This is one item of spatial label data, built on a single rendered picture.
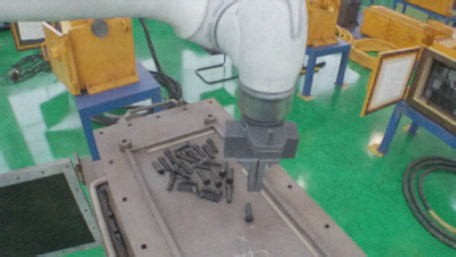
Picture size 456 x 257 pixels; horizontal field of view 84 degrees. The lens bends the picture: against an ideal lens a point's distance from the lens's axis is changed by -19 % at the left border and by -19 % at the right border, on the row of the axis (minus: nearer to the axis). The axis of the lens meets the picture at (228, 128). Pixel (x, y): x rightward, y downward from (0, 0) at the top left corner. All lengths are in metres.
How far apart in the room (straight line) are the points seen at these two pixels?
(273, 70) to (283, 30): 0.06
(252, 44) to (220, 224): 0.44
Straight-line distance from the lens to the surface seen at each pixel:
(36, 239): 1.53
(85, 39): 2.74
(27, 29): 4.26
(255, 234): 0.72
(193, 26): 0.51
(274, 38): 0.41
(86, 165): 1.13
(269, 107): 0.47
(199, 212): 0.75
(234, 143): 0.53
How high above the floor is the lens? 1.95
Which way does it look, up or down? 37 degrees down
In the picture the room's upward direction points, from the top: 3 degrees clockwise
